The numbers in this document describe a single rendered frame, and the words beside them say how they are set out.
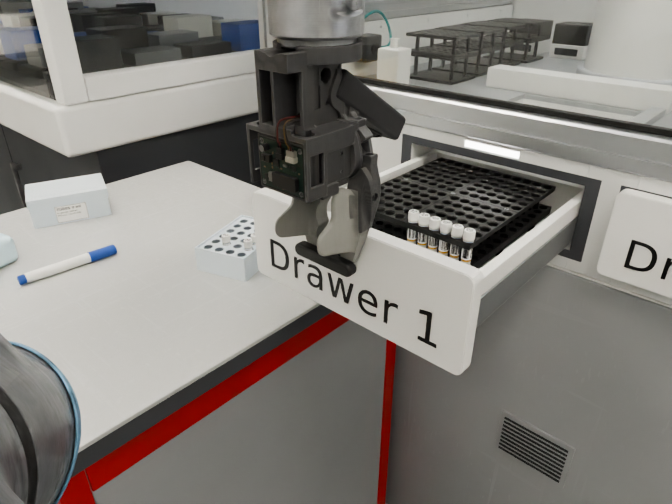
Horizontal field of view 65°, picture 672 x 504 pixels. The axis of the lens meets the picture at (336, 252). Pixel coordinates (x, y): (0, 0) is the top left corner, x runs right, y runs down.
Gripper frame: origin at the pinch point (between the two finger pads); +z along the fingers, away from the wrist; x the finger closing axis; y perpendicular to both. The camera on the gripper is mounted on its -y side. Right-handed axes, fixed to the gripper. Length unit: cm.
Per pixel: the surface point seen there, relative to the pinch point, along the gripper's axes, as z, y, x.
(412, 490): 73, -31, -7
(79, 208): 12, 2, -58
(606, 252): 5.7, -29.4, 17.7
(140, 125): 7, -23, -80
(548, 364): 26.6, -31.1, 13.9
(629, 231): 2.3, -29.4, 19.5
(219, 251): 11.0, -3.8, -25.9
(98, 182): 9, -3, -60
